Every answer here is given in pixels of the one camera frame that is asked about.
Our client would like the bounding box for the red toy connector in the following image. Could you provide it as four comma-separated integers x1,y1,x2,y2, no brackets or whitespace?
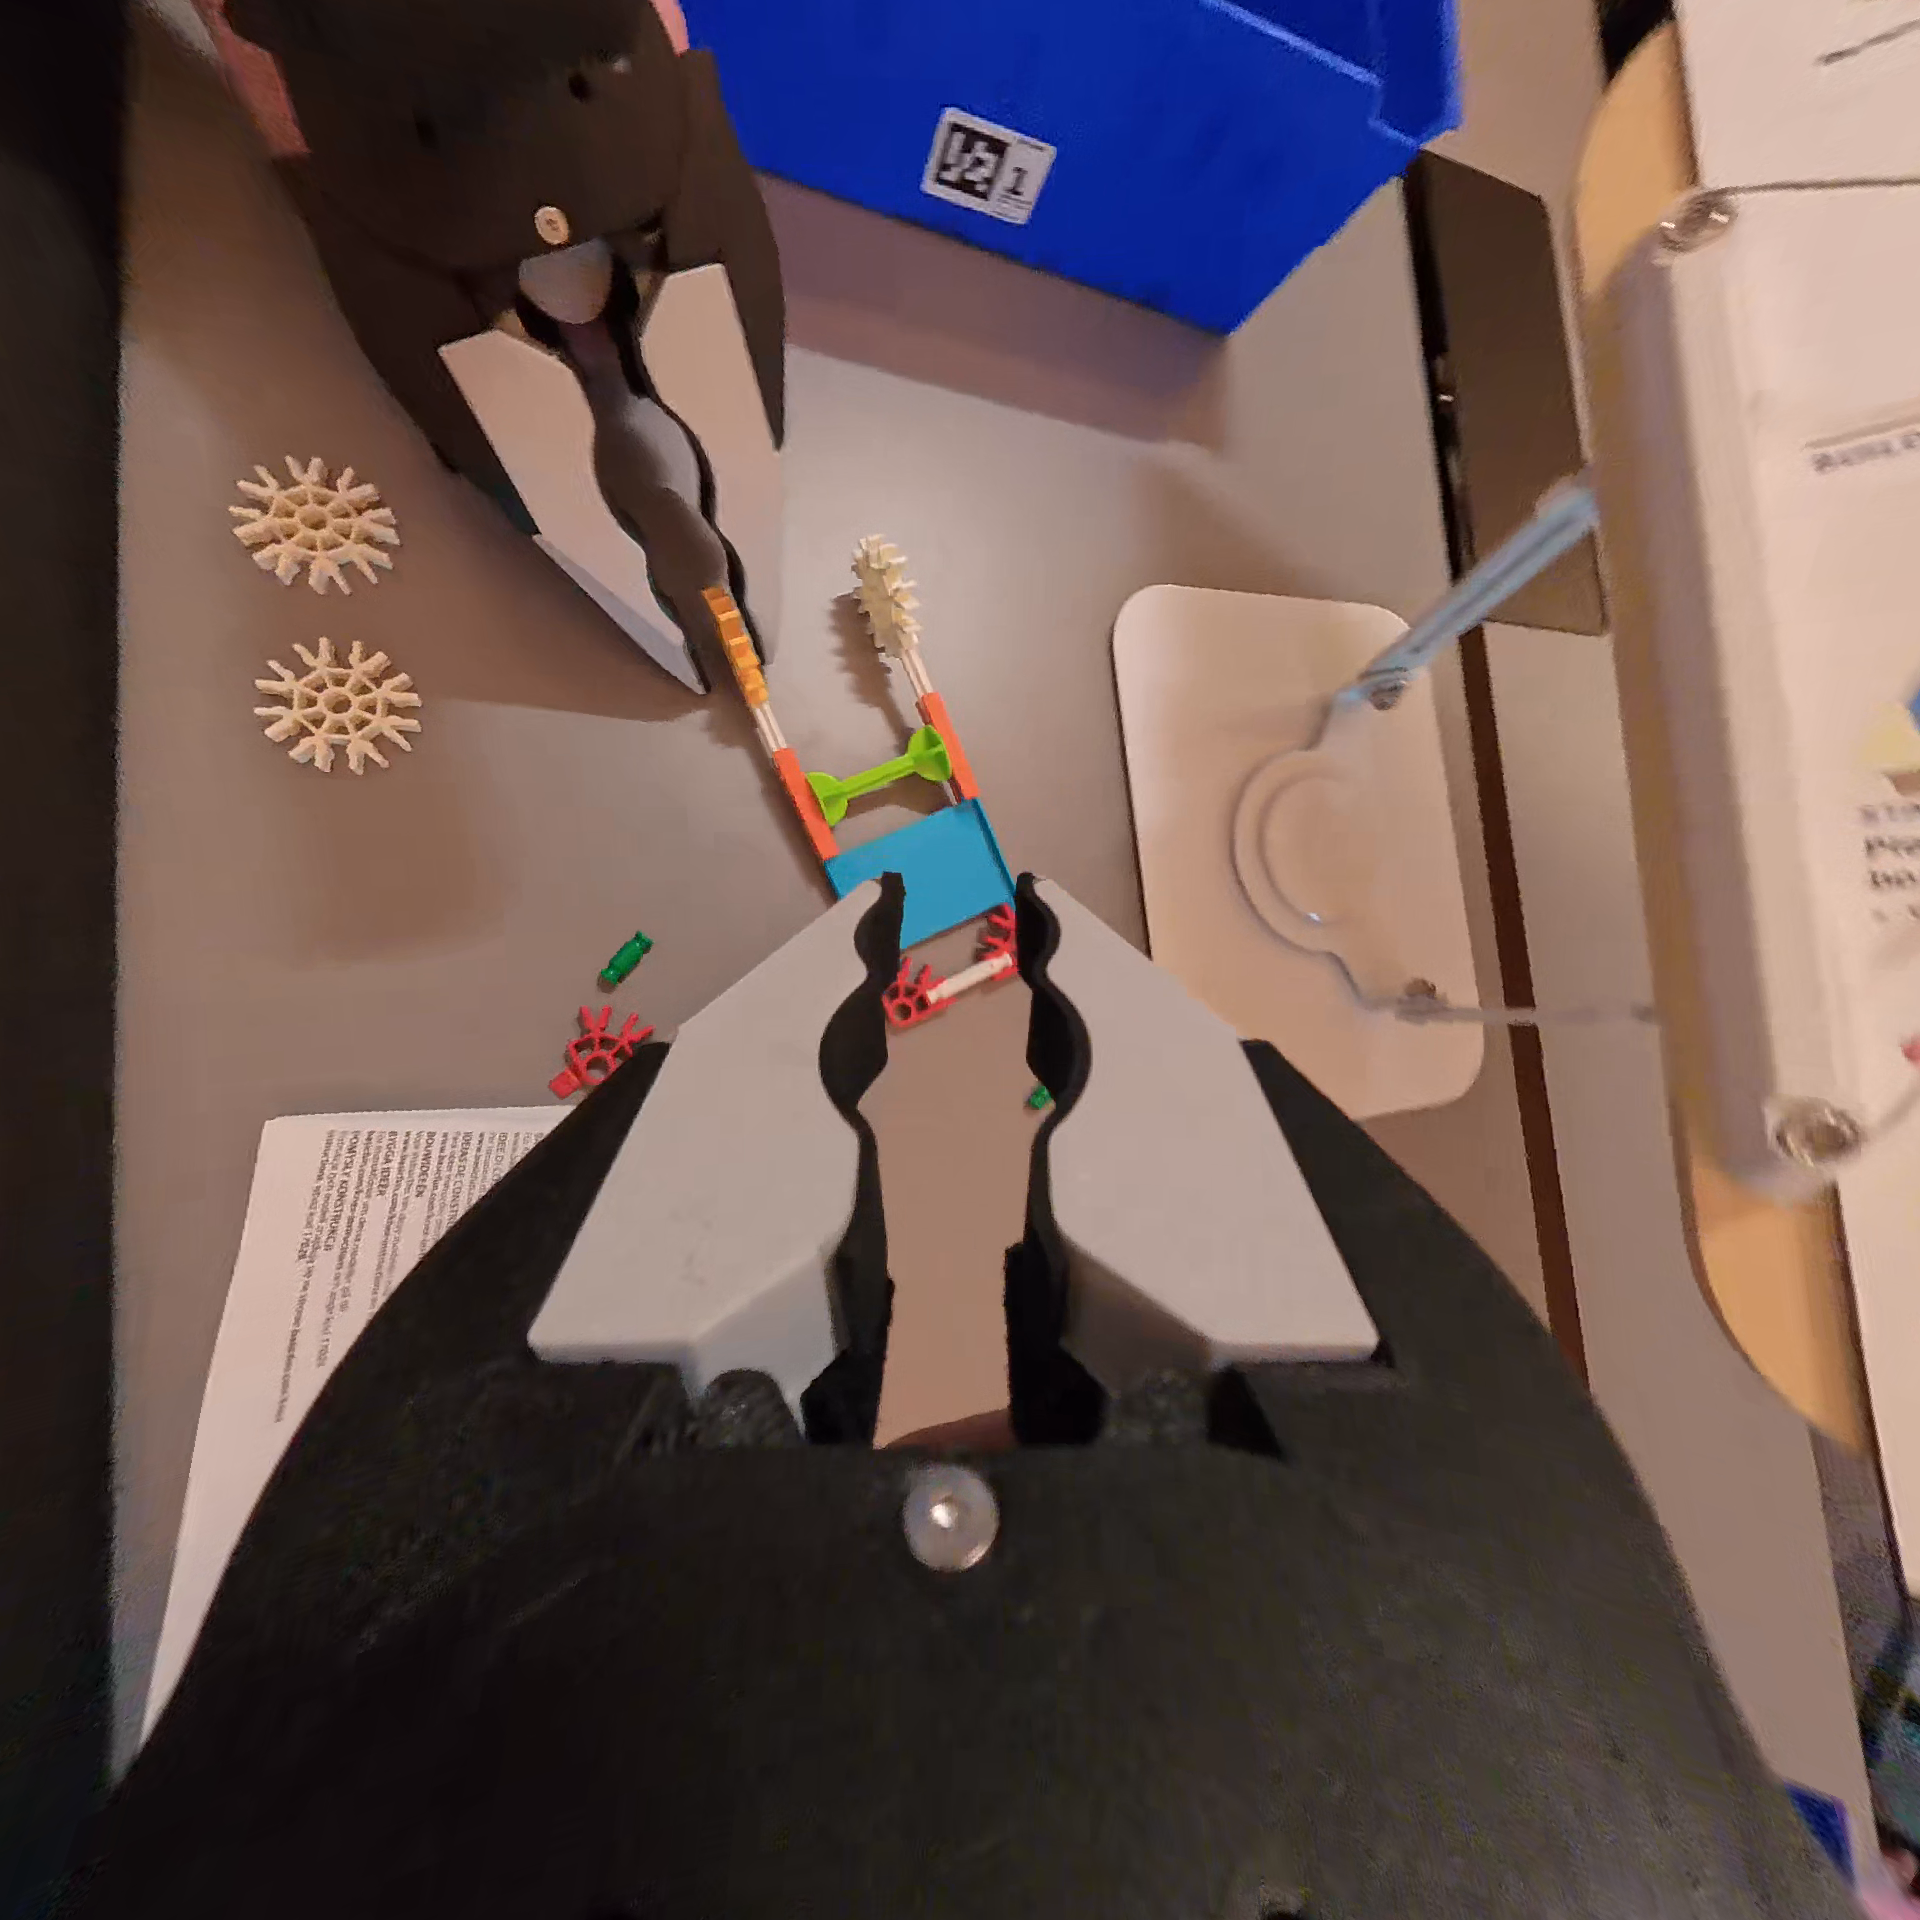
550,1009,655,1100

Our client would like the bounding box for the blue storage bin with tag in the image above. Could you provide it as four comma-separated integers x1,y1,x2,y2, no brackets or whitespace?
682,0,1466,336

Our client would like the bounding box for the black table cable flap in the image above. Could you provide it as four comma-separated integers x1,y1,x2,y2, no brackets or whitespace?
1401,152,1610,641

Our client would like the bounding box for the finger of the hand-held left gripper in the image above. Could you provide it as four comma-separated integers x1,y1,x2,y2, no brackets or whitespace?
621,263,785,665
440,324,725,697

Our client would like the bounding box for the printed instruction sheet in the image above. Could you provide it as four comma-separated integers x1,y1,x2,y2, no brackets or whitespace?
1670,0,1920,1600

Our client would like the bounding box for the colourful construction toy frame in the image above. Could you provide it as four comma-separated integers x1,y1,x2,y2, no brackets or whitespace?
749,535,1025,1032

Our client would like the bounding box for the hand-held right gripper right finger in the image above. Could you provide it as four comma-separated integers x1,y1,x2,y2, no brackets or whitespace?
1002,874,1384,1450

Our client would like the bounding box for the white paper leaflet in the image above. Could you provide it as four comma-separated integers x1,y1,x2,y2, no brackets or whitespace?
142,1106,579,1743

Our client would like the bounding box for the white snowflake connector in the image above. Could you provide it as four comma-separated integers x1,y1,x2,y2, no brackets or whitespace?
254,641,426,777
229,455,403,596

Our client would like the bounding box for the white wooden book stand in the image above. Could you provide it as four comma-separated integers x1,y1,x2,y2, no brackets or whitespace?
1114,0,1920,1466

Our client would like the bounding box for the orange half circle connector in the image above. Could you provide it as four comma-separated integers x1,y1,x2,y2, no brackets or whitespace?
703,587,771,707

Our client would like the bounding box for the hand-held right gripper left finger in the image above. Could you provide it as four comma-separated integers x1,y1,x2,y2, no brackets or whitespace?
526,874,910,1450

